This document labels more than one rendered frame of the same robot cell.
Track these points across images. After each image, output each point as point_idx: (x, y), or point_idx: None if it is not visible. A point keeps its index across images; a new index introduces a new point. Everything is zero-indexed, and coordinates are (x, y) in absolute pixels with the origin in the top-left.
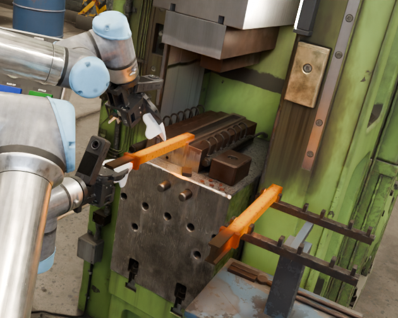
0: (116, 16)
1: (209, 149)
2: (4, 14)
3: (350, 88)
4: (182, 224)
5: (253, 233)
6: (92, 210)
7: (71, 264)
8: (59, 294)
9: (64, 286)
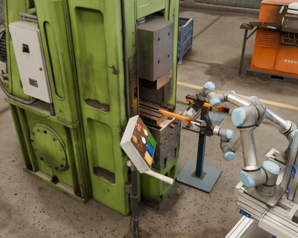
0: (211, 82)
1: (167, 107)
2: None
3: (174, 64)
4: (174, 131)
5: None
6: (125, 174)
7: (91, 223)
8: (116, 224)
9: (110, 223)
